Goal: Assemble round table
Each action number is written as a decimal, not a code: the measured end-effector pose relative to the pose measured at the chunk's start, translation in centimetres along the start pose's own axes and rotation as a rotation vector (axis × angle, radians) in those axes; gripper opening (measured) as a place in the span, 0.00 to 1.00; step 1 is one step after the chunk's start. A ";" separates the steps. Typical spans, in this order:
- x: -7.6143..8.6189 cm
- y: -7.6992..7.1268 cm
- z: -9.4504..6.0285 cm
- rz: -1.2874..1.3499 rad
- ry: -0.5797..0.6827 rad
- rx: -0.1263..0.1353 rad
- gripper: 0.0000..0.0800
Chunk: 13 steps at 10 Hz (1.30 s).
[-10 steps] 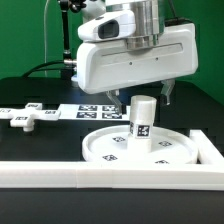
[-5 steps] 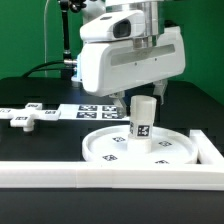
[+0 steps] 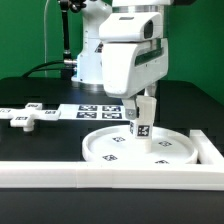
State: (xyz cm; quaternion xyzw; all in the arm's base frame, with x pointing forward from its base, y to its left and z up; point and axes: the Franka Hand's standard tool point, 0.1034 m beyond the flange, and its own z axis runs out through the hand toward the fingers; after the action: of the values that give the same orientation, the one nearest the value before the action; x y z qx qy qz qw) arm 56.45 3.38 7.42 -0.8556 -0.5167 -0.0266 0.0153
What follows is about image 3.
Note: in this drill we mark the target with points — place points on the white cross-shaped table base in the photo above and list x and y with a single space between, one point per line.
25 118

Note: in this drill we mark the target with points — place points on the white L-shaped fence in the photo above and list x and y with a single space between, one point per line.
207 174

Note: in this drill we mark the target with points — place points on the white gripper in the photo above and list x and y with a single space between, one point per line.
134 56

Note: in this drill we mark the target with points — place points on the white marker sheet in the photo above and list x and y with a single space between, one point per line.
92 112

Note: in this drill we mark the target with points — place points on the white round table top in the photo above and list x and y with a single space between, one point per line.
117 144

